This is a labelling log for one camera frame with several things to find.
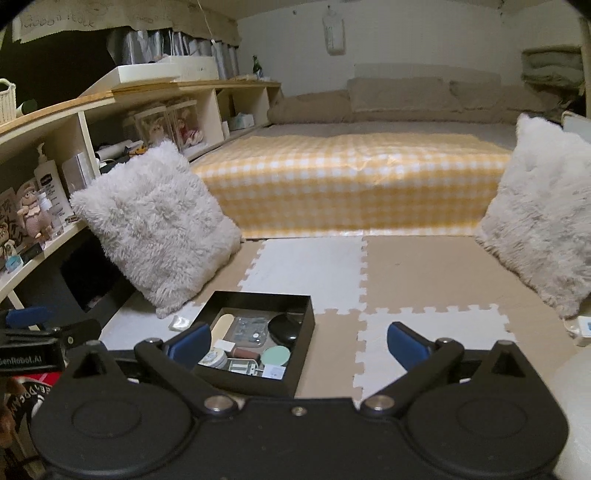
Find white foam mat tile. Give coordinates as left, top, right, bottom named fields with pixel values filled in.
left=240, top=236, right=370, bottom=315
left=98, top=291, right=208, bottom=352
left=352, top=302, right=513, bottom=393

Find black box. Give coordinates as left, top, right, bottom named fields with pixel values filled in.
left=191, top=291, right=316, bottom=399

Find red printed box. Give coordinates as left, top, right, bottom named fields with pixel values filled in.
left=9, top=373, right=63, bottom=416

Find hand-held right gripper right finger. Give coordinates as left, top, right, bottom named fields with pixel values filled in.
left=361, top=322, right=530, bottom=413

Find wooden shelf unit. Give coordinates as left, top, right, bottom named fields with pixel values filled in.
left=0, top=76, right=283, bottom=310

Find green round disc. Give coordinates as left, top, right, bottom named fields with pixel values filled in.
left=261, top=346, right=291, bottom=367

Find yellow checked blanket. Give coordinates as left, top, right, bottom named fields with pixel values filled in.
left=190, top=133, right=512, bottom=241

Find black oval case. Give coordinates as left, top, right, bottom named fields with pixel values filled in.
left=268, top=314, right=305, bottom=349

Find white woven basket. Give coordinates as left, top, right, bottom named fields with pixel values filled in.
left=0, top=78, right=18, bottom=124

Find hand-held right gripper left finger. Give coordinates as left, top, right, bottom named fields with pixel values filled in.
left=67, top=322, right=240, bottom=414

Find clear doll display case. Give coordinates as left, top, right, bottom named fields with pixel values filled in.
left=134, top=107, right=168, bottom=148
left=165, top=102, right=201, bottom=147

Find clear plastic case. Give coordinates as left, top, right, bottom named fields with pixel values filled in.
left=233, top=318, right=269, bottom=347

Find silver pleated curtain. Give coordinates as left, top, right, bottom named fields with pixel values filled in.
left=107, top=28, right=241, bottom=80

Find white hanging bag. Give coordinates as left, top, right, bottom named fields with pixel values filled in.
left=323, top=7, right=347, bottom=56

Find hanging pull cord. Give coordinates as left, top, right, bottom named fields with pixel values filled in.
left=198, top=0, right=218, bottom=44

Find folded green blankets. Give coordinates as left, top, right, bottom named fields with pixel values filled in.
left=522, top=45, right=583, bottom=88

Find long beige bolster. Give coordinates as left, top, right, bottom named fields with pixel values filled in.
left=267, top=85, right=550, bottom=124

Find beige printed valance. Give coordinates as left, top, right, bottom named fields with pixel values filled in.
left=11, top=0, right=242, bottom=47

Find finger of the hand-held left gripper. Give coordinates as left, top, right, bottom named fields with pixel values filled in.
left=6, top=307, right=52, bottom=329
left=46, top=319, right=102, bottom=348

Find white fluffy pillow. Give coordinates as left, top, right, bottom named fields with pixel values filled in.
left=69, top=140, right=243, bottom=319
left=475, top=113, right=591, bottom=320

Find white pump lotion bottle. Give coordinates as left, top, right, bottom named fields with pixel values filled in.
left=34, top=142, right=71, bottom=217

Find white paper roll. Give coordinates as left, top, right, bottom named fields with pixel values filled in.
left=95, top=141, right=127, bottom=162

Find beige bed pillow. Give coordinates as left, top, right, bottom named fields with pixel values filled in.
left=450, top=79, right=506, bottom=112
left=347, top=76, right=455, bottom=112

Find small doll figurine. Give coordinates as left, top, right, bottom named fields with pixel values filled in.
left=17, top=182, right=52, bottom=241

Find beige nail file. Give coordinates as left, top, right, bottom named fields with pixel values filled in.
left=211, top=314, right=236, bottom=344

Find white book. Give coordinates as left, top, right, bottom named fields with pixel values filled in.
left=62, top=151, right=98, bottom=195

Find pink tube with white cap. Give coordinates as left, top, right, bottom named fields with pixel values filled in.
left=217, top=342, right=262, bottom=359

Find beige foam mat tile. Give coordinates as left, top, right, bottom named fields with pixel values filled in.
left=295, top=308, right=370, bottom=398
left=189, top=240, right=269, bottom=305
left=360, top=235, right=573, bottom=324

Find black low cabinet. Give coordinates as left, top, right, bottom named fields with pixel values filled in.
left=18, top=226, right=139, bottom=324

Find white storage box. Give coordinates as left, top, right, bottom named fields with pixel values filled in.
left=172, top=55, right=218, bottom=82

